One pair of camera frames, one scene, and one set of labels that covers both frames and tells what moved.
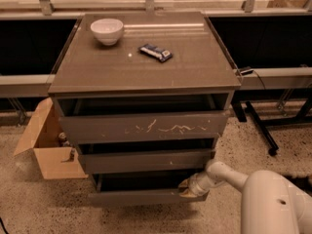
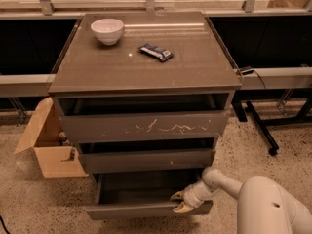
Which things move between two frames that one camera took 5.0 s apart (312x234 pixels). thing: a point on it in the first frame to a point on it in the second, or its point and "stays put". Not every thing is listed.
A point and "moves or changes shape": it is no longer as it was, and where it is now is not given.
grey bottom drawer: [142, 188] moves or changes shape
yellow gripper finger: [185, 183] to [179, 195]
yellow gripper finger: [187, 193] to [182, 208]
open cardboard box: [43, 138] stays put
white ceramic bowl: [107, 31] stays put
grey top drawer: [148, 117] stays put
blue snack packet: [156, 53] stays put
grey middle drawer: [151, 155] stays put
